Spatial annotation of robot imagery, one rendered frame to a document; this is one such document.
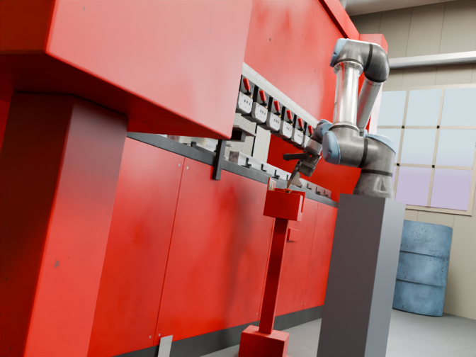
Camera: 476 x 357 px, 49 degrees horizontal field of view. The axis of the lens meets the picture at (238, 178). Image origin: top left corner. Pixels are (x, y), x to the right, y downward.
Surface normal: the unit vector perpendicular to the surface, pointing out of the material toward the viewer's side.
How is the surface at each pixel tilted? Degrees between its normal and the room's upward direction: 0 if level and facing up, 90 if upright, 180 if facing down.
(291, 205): 90
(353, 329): 90
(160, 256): 90
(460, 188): 90
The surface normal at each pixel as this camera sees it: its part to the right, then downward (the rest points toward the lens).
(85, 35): 0.88, 0.11
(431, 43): -0.63, -0.16
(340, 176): -0.44, -0.15
